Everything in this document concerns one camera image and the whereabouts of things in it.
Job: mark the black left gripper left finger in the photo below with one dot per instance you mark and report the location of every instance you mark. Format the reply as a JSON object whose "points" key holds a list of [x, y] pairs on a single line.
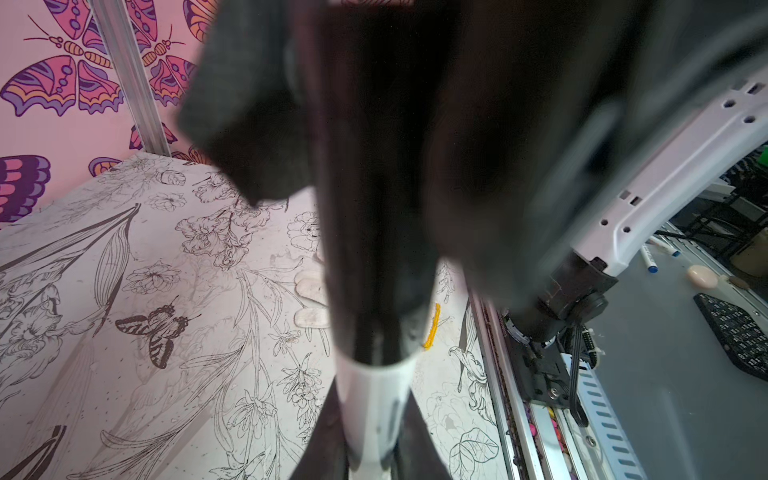
{"points": [[325, 456]]}

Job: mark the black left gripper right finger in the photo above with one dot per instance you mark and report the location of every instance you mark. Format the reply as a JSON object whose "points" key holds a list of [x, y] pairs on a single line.
{"points": [[415, 456]]}

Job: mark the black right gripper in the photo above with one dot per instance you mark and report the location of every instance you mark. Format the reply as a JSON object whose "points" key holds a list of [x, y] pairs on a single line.
{"points": [[527, 112]]}

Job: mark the white marker pen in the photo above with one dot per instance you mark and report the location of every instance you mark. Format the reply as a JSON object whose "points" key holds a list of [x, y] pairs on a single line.
{"points": [[372, 403]]}

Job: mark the black pen cap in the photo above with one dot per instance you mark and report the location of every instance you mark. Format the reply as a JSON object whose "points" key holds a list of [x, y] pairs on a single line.
{"points": [[371, 75]]}

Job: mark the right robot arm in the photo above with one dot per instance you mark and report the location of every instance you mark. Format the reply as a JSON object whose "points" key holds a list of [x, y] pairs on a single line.
{"points": [[680, 130]]}

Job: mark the white knit glove on table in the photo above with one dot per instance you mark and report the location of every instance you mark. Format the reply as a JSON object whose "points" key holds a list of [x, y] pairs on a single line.
{"points": [[310, 286]]}

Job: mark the black keyboard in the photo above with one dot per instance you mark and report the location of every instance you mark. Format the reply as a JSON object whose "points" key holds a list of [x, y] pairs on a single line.
{"points": [[740, 337]]}

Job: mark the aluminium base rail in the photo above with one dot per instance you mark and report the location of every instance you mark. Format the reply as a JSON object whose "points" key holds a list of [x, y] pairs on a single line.
{"points": [[542, 442]]}

